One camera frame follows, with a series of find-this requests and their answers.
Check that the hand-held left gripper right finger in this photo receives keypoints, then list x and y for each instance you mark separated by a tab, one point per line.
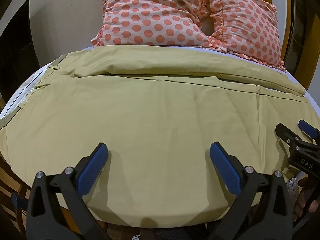
225	167

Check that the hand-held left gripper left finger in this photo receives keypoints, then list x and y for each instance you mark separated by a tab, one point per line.
93	168

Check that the white bed sheet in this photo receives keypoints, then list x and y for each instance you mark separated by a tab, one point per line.
22	87

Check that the person's right hand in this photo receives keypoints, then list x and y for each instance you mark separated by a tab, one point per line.
299	197

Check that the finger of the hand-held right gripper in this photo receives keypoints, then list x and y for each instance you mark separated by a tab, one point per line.
308	128
287	133

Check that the dark wooden door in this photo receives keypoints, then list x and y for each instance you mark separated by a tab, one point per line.
15	52

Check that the polka dot pillow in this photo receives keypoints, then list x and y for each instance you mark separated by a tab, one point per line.
152	12
247	27

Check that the olive yellow blanket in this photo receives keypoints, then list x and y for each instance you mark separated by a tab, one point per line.
155	130

